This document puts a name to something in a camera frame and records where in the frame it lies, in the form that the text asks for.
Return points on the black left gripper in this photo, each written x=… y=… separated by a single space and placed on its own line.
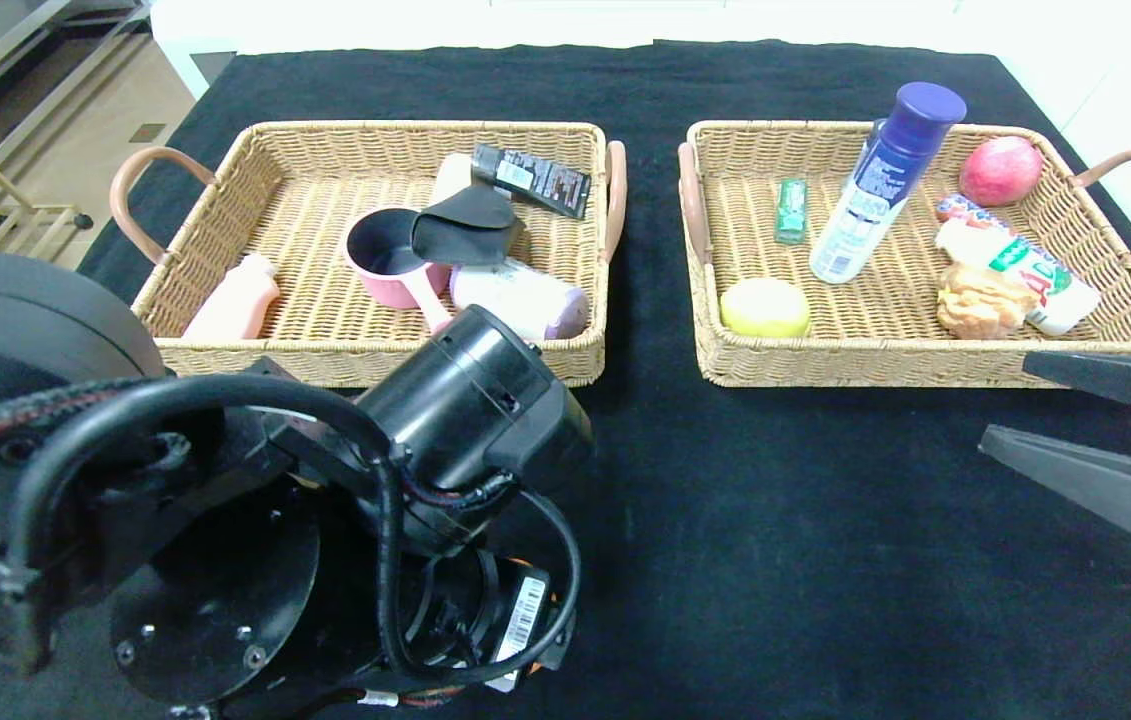
x=523 y=628

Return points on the cream bread bun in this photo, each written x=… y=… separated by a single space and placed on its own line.
x=985 y=300

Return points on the purple lidded can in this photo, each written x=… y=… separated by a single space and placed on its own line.
x=525 y=295

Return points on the blue capped spray can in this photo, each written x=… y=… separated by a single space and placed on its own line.
x=875 y=200

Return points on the pink saucepan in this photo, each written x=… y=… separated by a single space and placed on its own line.
x=385 y=285

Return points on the black pouch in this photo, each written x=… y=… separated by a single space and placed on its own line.
x=465 y=230

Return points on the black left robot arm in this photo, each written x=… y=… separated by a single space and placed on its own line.
x=465 y=400

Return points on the wicker basket with food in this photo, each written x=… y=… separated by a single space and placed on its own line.
x=885 y=310

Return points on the wicker basket with spatula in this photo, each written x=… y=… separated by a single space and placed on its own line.
x=325 y=160

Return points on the white yoghurt drink bottle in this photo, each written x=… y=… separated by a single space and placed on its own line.
x=1050 y=278

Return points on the red blue wrapped snack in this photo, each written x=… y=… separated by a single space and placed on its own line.
x=957 y=210

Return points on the red apple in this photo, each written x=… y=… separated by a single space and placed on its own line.
x=1000 y=171

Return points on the yellow lemon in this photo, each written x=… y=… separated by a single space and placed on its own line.
x=765 y=308

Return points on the small clear dark-capped bottle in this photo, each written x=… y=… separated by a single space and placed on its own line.
x=875 y=127

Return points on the green gum pack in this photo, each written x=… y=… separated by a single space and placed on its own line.
x=790 y=212

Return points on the pink lotion bottle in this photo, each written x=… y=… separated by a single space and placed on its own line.
x=240 y=305

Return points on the dark cosmetic tube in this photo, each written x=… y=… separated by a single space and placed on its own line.
x=540 y=183

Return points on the black tablecloth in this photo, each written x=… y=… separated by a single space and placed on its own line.
x=425 y=80

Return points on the beige wheeled metal rack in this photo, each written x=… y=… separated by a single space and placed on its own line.
x=35 y=211

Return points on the white table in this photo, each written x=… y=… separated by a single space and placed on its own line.
x=225 y=25

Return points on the grey shelf frame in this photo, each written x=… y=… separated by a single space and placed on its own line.
x=25 y=60

